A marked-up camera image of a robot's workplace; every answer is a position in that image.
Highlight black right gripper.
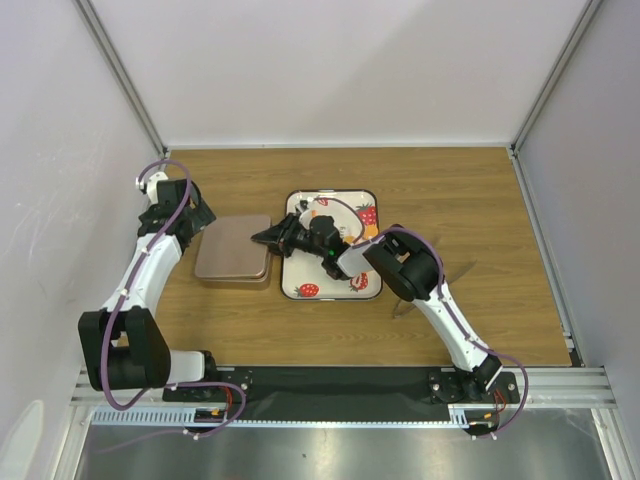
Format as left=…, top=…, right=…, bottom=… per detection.
left=252, top=212, right=328, bottom=258

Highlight gold tin lid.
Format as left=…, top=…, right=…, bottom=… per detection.
left=194, top=215, right=272, bottom=282

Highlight metal serving tongs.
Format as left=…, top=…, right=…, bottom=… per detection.
left=389, top=234, right=479, bottom=320

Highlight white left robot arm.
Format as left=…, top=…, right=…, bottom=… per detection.
left=78, top=173, right=220, bottom=400

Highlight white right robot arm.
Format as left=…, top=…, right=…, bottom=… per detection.
left=251, top=213, right=503, bottom=402

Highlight gold cookie tin box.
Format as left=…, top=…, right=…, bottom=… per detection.
left=198, top=274, right=271, bottom=291

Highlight white strawberry tray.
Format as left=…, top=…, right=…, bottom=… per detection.
left=281, top=189, right=383, bottom=300

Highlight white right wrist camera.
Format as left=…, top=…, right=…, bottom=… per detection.
left=295, top=197, right=314, bottom=228

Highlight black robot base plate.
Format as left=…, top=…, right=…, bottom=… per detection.
left=164, top=364, right=519, bottom=421

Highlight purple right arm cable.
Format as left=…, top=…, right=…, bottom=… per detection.
left=329, top=197, right=530, bottom=441

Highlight white cable duct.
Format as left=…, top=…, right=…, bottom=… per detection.
left=93, top=402, right=496, bottom=429

